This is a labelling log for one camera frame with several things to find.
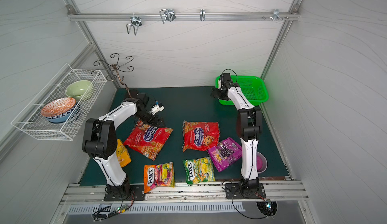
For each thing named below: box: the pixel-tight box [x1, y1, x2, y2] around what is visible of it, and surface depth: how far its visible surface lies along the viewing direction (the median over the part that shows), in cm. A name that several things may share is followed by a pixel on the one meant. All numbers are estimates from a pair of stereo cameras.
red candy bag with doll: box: [182, 120, 221, 153], surface depth 90 cm
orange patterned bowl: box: [40, 97, 77, 118], surface depth 64 cm
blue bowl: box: [45, 102, 79, 124], surface depth 59 cm
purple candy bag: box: [207, 136, 243, 173], surface depth 83 cm
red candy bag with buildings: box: [123, 120, 174, 161], surface depth 90 cm
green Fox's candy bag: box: [182, 156, 217, 185], surface depth 80 cm
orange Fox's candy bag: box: [143, 161, 175, 194], surface depth 78 cm
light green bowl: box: [65, 79, 93, 101], surface depth 73 cm
